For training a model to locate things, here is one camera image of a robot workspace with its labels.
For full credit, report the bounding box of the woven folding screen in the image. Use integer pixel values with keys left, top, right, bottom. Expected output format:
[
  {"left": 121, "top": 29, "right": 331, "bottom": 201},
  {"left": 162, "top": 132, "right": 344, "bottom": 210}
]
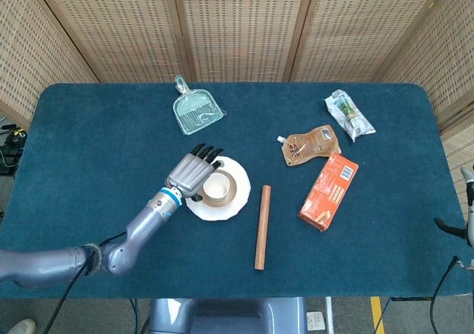
[{"left": 0, "top": 0, "right": 474, "bottom": 153}]

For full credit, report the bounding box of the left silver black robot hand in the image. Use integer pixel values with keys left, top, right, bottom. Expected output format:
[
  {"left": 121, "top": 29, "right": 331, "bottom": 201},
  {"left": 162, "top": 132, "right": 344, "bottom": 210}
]
[{"left": 164, "top": 144, "right": 224, "bottom": 202}]

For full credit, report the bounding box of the white paper label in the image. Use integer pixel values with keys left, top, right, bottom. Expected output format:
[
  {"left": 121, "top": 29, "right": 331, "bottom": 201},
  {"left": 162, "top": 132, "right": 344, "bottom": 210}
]
[{"left": 306, "top": 311, "right": 327, "bottom": 332}]

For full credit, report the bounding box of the orange cardboard box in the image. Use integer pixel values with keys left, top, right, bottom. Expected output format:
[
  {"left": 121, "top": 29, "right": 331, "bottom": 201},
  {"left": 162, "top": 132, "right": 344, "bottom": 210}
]
[{"left": 298, "top": 152, "right": 359, "bottom": 233}]

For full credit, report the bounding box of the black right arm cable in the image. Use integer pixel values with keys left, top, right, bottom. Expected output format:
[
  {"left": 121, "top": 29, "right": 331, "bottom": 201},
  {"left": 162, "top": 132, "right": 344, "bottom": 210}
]
[{"left": 429, "top": 255, "right": 468, "bottom": 334}]

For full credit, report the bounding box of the green plastic dustpan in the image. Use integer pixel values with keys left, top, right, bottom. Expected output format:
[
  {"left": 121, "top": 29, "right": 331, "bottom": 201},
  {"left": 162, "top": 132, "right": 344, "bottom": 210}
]
[{"left": 173, "top": 74, "right": 227, "bottom": 136}]

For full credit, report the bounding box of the black yellow floor equipment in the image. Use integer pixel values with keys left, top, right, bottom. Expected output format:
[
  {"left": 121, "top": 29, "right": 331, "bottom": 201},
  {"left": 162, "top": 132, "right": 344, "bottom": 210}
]
[{"left": 0, "top": 124, "right": 28, "bottom": 176}]

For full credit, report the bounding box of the white plate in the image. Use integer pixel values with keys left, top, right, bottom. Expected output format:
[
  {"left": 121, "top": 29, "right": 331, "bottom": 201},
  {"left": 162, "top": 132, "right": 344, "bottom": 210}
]
[{"left": 184, "top": 156, "right": 252, "bottom": 222}]

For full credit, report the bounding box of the wooden rolling pin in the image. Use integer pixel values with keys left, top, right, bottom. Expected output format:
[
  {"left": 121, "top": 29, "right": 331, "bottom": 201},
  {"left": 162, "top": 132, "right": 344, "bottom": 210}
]
[{"left": 253, "top": 184, "right": 273, "bottom": 273}]

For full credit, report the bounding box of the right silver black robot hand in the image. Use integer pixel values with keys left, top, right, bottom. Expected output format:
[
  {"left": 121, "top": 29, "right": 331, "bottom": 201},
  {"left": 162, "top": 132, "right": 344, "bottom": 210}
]
[{"left": 433, "top": 166, "right": 474, "bottom": 247}]

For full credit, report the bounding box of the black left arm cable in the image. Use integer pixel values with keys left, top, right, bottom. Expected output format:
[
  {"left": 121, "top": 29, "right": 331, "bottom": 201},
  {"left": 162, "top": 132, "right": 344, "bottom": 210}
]
[{"left": 44, "top": 231, "right": 127, "bottom": 334}]

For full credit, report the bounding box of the white shoe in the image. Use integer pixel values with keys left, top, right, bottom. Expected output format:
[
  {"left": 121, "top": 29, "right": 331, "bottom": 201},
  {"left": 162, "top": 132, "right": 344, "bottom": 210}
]
[{"left": 7, "top": 318, "right": 38, "bottom": 334}]

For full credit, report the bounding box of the blue table cloth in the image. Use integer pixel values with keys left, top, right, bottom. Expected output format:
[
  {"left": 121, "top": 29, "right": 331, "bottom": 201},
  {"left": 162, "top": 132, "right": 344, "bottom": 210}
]
[{"left": 0, "top": 82, "right": 474, "bottom": 300}]

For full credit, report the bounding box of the crumpled white snack bag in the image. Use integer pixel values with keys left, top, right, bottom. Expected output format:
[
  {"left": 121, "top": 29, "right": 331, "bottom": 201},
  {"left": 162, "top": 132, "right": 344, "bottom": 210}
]
[{"left": 324, "top": 89, "right": 376, "bottom": 143}]

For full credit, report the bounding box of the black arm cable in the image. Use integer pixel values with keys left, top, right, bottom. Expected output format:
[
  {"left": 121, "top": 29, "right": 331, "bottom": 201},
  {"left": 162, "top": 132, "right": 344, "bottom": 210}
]
[
  {"left": 44, "top": 231, "right": 127, "bottom": 334},
  {"left": 429, "top": 255, "right": 468, "bottom": 334}
]

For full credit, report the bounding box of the small white paper cup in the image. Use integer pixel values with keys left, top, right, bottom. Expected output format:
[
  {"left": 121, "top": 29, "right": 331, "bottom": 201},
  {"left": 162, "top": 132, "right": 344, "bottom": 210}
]
[{"left": 202, "top": 173, "right": 231, "bottom": 199}]

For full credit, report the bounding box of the grey robot torso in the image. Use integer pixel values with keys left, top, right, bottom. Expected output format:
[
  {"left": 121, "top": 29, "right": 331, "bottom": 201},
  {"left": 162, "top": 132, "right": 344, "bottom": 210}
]
[{"left": 147, "top": 297, "right": 309, "bottom": 334}]

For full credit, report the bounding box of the beige bowl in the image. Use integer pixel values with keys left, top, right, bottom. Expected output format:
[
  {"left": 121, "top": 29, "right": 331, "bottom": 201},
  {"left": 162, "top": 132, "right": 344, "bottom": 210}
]
[{"left": 199, "top": 167, "right": 239, "bottom": 207}]

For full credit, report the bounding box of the brown spout pouch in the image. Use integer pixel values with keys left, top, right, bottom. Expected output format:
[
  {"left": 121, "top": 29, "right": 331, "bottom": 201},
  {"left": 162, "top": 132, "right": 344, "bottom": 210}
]
[{"left": 276, "top": 125, "right": 342, "bottom": 167}]

